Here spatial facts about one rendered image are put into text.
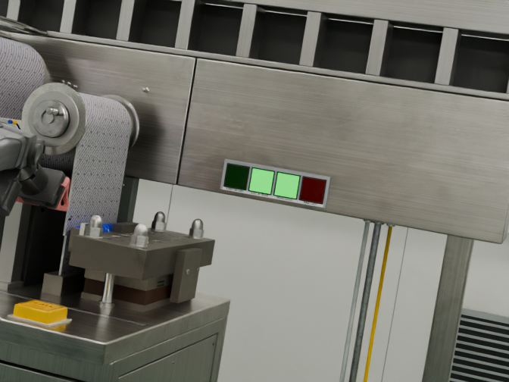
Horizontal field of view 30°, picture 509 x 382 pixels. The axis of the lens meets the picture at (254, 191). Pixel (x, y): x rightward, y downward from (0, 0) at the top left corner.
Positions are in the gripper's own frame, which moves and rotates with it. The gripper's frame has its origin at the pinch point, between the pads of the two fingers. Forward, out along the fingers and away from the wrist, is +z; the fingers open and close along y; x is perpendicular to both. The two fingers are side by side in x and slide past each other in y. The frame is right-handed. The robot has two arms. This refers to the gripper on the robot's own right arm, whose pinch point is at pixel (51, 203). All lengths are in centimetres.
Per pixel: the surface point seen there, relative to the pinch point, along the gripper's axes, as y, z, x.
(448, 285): 72, 54, 21
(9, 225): -10.4, 5.7, -4.3
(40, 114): -8.5, -3.3, 17.2
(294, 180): 37, 30, 29
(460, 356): 64, 271, 71
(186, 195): -79, 248, 114
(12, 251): -8.9, 8.0, -8.7
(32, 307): 9.8, -8.8, -23.0
